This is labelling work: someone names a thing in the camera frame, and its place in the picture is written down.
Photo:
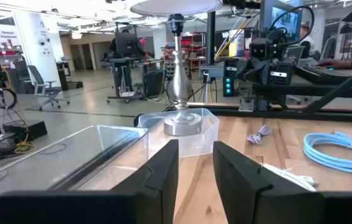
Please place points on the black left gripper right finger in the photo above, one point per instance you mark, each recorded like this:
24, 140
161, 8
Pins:
241, 186

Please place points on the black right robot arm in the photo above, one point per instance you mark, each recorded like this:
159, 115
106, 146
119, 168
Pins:
269, 96

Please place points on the person's hand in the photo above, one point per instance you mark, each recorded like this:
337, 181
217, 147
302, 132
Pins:
334, 64

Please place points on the frosted plastic bin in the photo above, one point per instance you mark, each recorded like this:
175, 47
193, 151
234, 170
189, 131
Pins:
200, 143

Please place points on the black standing desk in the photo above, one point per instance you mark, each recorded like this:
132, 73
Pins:
122, 77

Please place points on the person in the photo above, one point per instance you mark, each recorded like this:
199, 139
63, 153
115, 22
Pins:
306, 40

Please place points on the black control box green lights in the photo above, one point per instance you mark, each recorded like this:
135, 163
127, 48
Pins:
230, 77

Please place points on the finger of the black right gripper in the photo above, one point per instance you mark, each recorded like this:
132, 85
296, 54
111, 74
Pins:
246, 70
261, 73

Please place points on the grey office chair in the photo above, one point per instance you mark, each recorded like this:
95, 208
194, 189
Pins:
40, 82

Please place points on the black studio light stand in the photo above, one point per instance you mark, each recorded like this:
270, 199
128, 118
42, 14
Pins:
348, 28

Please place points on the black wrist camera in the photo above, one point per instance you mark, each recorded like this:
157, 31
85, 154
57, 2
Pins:
259, 48

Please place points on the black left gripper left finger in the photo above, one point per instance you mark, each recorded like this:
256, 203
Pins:
160, 174

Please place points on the black computer tower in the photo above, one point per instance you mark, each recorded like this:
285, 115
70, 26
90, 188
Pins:
154, 82

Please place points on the red storage shelf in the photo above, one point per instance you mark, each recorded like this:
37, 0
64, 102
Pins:
194, 49

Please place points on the white building column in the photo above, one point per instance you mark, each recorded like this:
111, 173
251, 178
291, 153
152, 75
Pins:
35, 46

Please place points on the black computer monitor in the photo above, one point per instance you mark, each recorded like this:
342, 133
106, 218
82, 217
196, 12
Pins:
127, 43
284, 21

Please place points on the silver lamp with white shade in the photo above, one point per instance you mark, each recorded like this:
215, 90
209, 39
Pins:
180, 84

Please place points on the clear plastic bin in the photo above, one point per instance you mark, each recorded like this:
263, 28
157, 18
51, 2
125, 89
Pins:
69, 149

